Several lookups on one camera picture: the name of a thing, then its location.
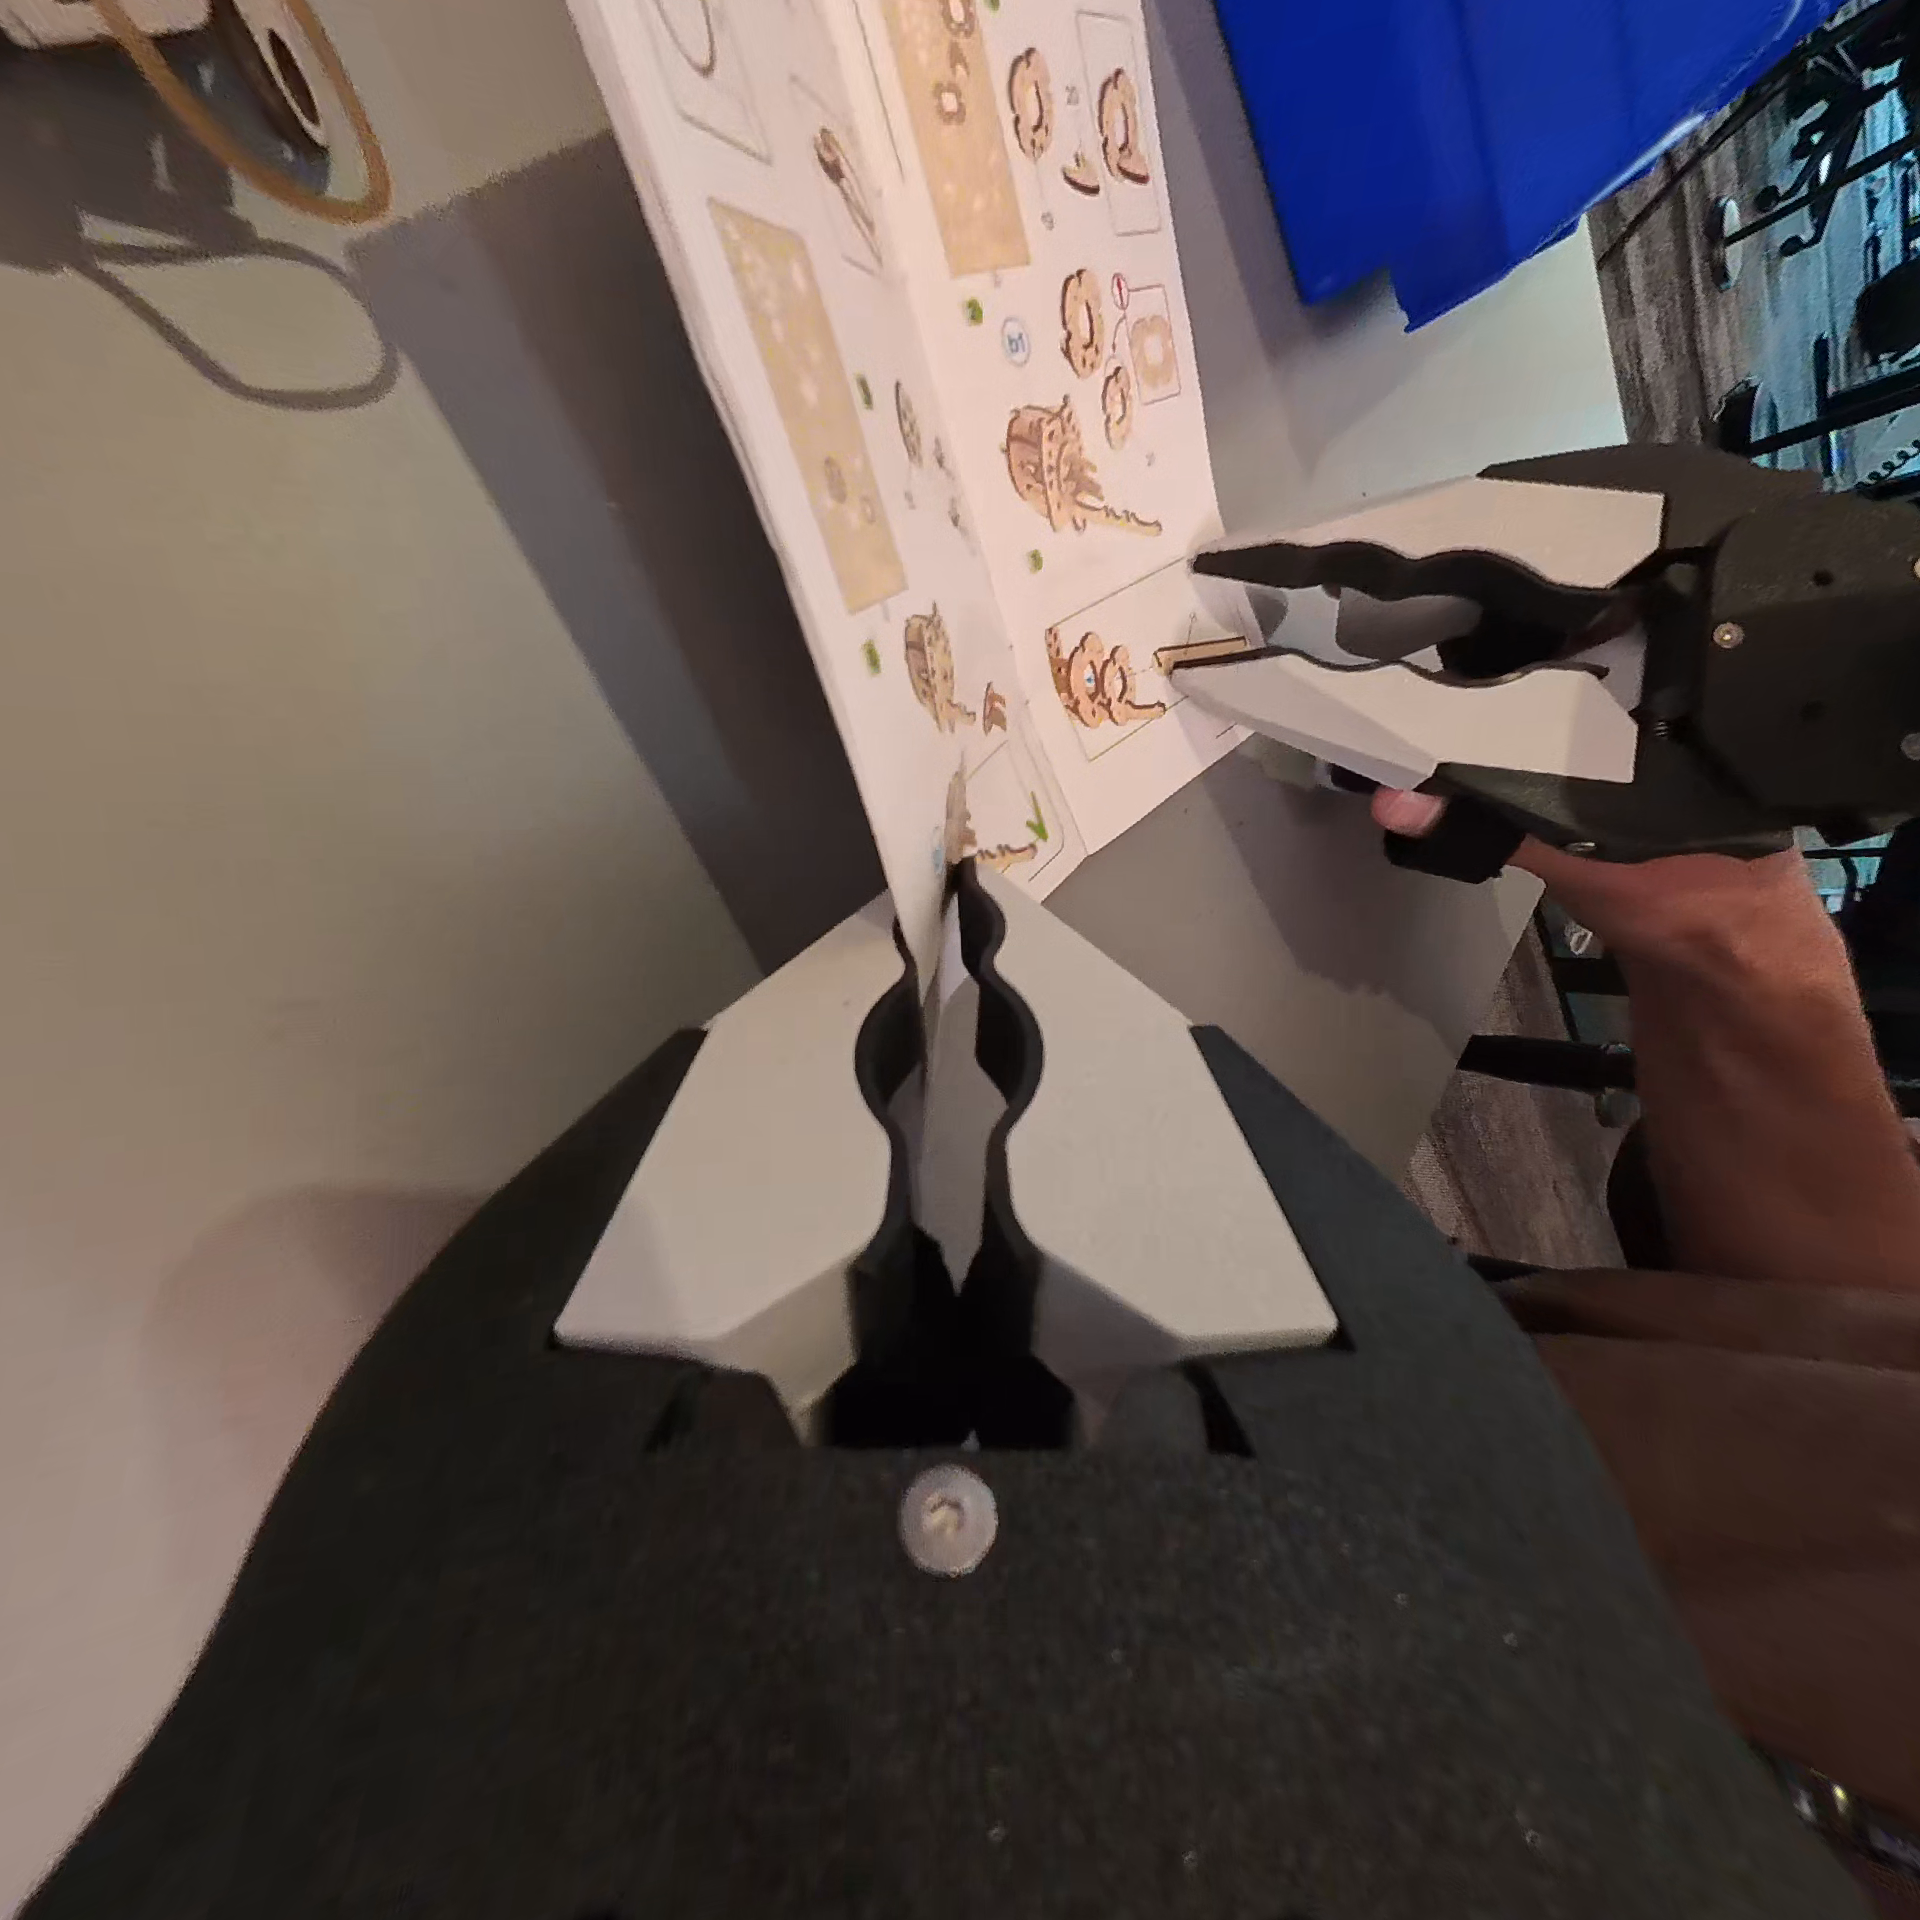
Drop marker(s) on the person's right hand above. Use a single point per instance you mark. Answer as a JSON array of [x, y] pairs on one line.
[[1409, 810]]

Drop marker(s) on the small wooden model assembly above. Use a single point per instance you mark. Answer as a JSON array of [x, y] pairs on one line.
[[277, 67]]

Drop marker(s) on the white instruction booklet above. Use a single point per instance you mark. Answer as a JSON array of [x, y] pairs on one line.
[[960, 496]]

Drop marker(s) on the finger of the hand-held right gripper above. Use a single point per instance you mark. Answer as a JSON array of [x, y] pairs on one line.
[[1500, 728], [1531, 516]]

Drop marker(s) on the tan rubber band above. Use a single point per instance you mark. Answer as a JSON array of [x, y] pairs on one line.
[[354, 180]]

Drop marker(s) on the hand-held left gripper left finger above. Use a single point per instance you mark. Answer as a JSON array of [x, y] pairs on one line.
[[735, 1171]]

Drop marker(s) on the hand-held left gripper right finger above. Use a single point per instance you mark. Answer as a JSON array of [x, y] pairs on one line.
[[1157, 1185]]

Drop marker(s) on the person's right forearm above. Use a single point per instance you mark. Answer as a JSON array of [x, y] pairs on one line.
[[1755, 1049]]

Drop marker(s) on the black office chairs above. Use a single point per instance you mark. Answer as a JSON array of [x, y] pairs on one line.
[[1837, 226]]

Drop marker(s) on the person's brown pants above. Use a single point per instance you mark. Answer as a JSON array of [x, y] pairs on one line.
[[1742, 1470]]

